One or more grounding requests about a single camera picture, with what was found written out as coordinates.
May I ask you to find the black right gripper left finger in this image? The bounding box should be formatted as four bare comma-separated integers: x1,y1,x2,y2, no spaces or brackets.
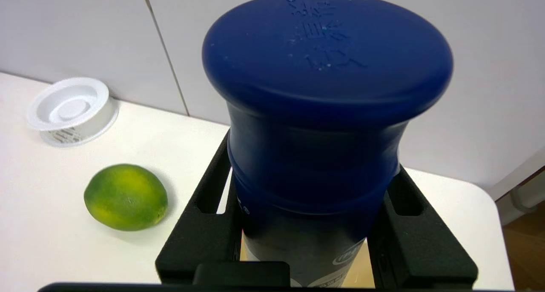
155,129,244,285

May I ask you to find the green lime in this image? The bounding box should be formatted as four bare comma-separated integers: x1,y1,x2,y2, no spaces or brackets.
83,163,169,232

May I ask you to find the yogurt bottle with blue cap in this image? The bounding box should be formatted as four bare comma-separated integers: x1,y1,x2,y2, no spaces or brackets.
202,0,454,289

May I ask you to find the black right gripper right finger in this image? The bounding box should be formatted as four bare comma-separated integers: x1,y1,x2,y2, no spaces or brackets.
367,164,479,289

